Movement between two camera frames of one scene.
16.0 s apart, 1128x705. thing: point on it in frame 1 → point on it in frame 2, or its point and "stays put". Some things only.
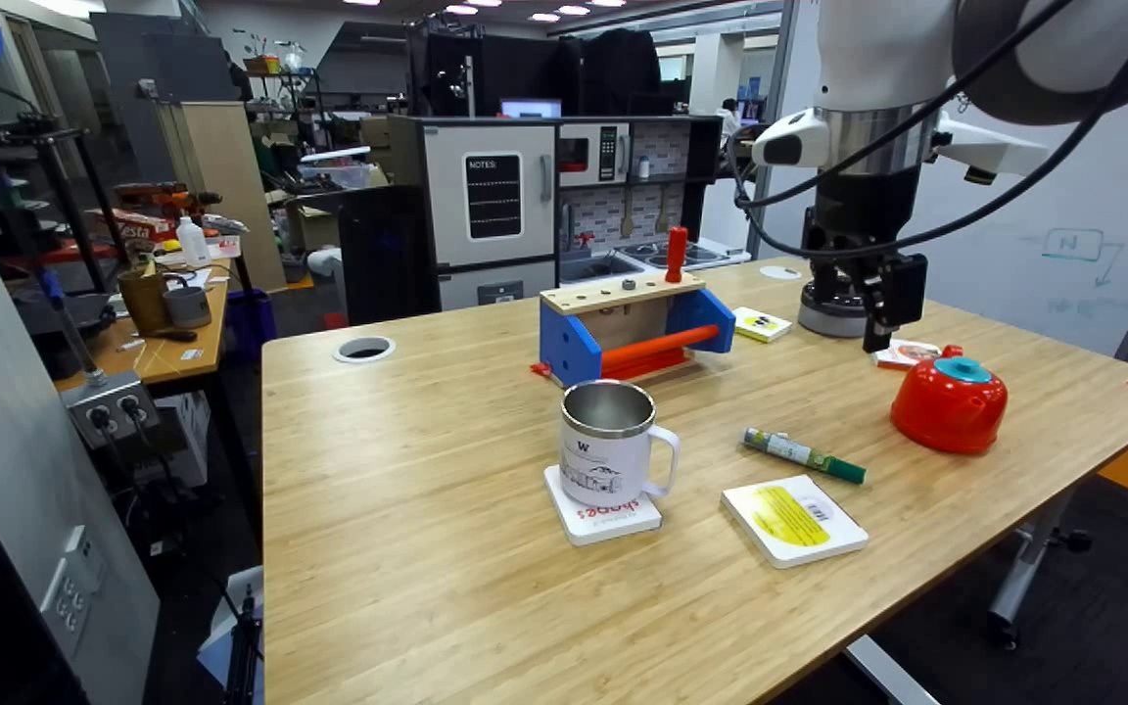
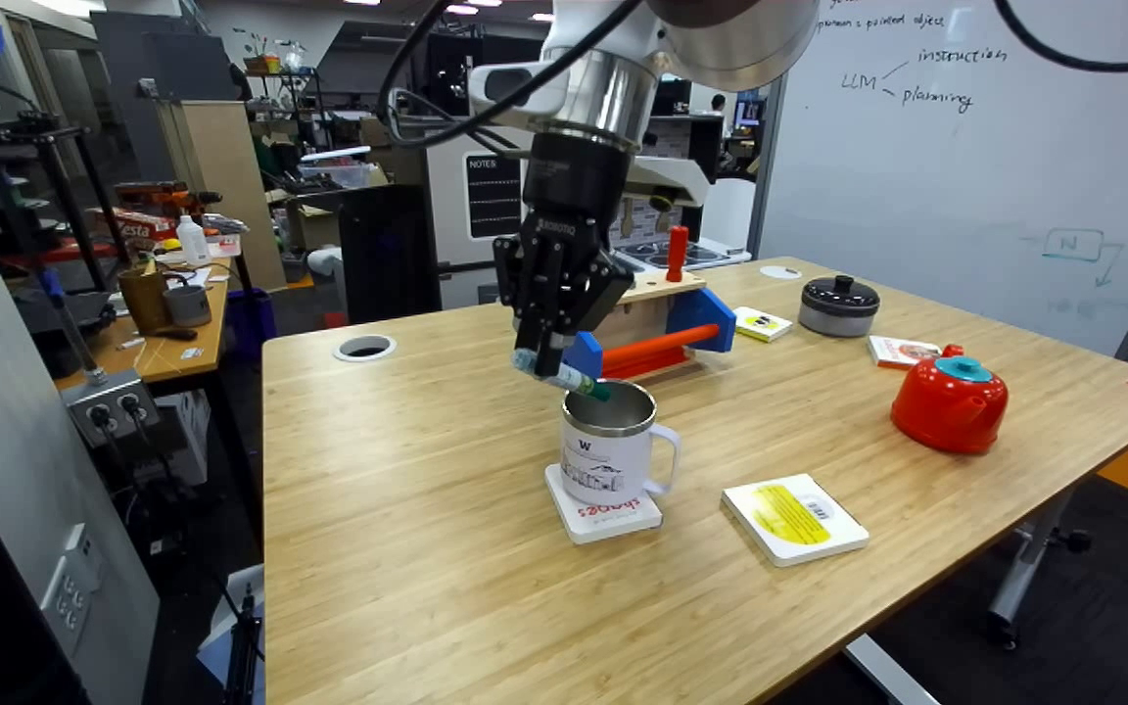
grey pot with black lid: x=832 y=319 stays put
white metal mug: x=612 y=449 stays put
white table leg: x=1020 y=573 stays put
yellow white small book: x=794 y=518 stays put
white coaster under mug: x=588 y=524 stays put
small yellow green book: x=759 y=323 stays put
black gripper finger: x=900 y=298 → x=561 y=329
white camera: x=962 y=137 → x=544 y=98
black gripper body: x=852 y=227 → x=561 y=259
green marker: x=796 y=453 → x=599 y=388
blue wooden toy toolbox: x=633 y=326 stays put
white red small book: x=908 y=353 stays put
